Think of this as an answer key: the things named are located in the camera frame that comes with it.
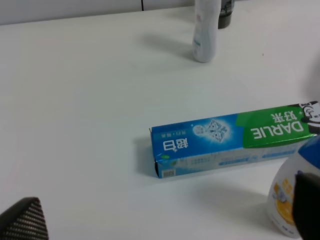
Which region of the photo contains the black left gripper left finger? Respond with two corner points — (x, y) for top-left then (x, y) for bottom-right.
(0, 197), (49, 240)

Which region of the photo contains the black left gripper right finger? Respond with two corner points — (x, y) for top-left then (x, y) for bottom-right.
(292, 173), (320, 240)

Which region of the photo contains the blue green toothpaste box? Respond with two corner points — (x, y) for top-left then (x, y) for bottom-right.
(150, 101), (320, 179)

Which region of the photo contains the white bottle with blue cap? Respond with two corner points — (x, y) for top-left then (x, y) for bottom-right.
(266, 136), (320, 239)

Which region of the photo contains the tall white bottle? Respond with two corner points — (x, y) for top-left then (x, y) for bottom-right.
(192, 0), (221, 63)

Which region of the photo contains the dark grey bottle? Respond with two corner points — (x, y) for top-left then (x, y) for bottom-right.
(218, 0), (235, 29)

